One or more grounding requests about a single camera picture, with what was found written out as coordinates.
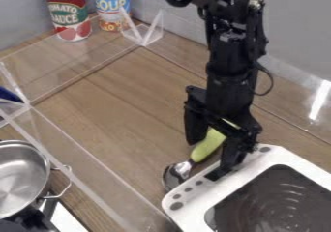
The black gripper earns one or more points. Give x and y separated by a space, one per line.
220 106

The green handled metal spoon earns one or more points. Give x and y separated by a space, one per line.
177 173

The white and black stove top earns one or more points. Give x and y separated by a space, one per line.
275 193

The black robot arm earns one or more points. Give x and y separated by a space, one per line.
234 35

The black stove under pot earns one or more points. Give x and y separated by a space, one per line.
32 219

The stainless steel pot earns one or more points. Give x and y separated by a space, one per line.
24 178

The alphabet soup can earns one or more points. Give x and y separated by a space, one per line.
108 10

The blue object at left edge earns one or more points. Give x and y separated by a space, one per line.
7 95

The tomato sauce can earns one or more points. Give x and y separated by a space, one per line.
71 19

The clear acrylic corner bracket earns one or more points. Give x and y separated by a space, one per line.
142 34

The clear acrylic left bracket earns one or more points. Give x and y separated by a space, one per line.
9 107

